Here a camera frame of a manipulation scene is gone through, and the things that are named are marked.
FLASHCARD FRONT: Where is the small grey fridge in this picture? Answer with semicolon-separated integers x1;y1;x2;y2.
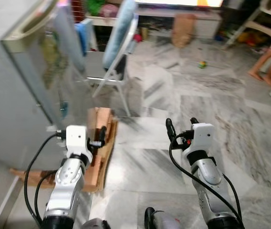
0;0;62;165

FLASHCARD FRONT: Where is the orange clay brick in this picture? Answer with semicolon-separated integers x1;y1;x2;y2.
89;107;114;139
85;138;118;191

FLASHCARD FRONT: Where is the white metal folding rack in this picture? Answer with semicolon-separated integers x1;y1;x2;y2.
84;14;141;116

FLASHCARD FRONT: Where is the brown wooden board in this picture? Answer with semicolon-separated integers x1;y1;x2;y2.
9;117;120;194

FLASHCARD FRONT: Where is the grey right robot leg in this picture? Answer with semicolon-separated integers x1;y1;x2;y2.
144;207;186;229

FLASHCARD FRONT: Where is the brown paper bag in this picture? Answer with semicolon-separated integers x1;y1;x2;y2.
172;13;196;48

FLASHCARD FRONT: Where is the white low television cabinet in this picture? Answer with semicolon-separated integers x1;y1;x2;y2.
85;7;222;40

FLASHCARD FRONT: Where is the light blue towel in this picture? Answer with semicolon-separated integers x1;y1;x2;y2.
102;0;138;70

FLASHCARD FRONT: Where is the flat television screen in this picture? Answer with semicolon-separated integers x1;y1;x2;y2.
134;0;225;8

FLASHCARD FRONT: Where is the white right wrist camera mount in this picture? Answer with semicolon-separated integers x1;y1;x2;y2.
187;123;216;153

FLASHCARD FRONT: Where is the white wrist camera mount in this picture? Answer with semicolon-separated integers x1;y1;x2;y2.
65;125;94;158
187;123;216;153

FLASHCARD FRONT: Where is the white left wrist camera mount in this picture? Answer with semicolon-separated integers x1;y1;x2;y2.
65;125;94;158

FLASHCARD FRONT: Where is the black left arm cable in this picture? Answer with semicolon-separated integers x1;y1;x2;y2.
24;133;67;229
33;170;59;224

